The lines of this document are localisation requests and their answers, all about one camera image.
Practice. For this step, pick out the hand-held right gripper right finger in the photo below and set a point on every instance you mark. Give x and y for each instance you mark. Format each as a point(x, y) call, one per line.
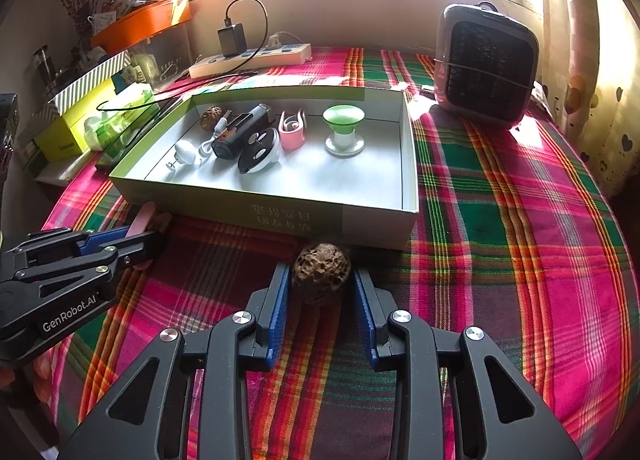
point(364, 317)

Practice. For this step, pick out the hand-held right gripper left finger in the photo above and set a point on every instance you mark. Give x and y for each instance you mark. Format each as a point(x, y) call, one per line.
point(280, 312)

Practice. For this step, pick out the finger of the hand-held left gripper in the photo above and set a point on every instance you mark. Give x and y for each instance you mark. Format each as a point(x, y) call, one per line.
point(102, 239)
point(145, 242)

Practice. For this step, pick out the pink clip holder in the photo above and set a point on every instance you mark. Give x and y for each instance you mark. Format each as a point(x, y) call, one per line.
point(147, 217)
point(292, 137)

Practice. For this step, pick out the brown carved walnut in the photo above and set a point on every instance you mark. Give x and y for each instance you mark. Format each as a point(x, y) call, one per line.
point(212, 118)
point(320, 272)

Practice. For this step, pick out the black rectangular device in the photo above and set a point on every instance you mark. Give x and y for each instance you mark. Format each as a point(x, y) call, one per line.
point(235, 137)

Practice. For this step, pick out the green grey cardboard box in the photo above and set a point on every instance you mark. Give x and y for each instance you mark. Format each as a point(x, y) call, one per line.
point(325, 179)

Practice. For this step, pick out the black round disc device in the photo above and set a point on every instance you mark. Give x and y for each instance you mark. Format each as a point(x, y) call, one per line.
point(259, 154)

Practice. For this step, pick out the green mushroom knob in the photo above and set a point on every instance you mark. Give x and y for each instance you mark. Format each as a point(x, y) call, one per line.
point(344, 118)

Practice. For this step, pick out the person's left hand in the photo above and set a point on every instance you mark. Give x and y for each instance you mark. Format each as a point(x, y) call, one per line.
point(7, 377)

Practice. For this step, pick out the yellow green box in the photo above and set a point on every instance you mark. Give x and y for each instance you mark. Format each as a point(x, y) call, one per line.
point(65, 134)

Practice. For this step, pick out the green tissue pack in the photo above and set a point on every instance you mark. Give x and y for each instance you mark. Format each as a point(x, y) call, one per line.
point(120, 119)

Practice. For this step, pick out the dark patterned box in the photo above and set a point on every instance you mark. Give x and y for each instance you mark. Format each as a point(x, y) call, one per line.
point(9, 134)

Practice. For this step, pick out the green white striped box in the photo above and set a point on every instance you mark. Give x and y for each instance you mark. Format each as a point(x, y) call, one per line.
point(90, 82)

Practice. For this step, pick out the glass jar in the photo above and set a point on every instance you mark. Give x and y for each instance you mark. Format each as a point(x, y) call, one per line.
point(45, 67)

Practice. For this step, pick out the clear plastic container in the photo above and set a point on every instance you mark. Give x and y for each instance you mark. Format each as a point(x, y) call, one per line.
point(165, 52)

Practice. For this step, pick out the green paper sheet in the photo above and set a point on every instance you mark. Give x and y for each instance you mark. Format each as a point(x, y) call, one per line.
point(280, 82)

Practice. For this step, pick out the white power strip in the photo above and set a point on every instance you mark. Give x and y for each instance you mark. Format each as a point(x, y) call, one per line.
point(260, 58)

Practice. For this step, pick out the orange box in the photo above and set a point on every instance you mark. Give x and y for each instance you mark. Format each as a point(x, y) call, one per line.
point(140, 24)

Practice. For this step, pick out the black charger adapter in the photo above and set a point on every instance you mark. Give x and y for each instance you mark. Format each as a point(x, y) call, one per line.
point(231, 39)

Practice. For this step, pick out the grey fan heater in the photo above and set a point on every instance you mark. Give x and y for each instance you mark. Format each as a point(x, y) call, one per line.
point(485, 64)

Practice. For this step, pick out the heart print curtain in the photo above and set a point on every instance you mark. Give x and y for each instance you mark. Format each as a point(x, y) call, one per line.
point(595, 64)

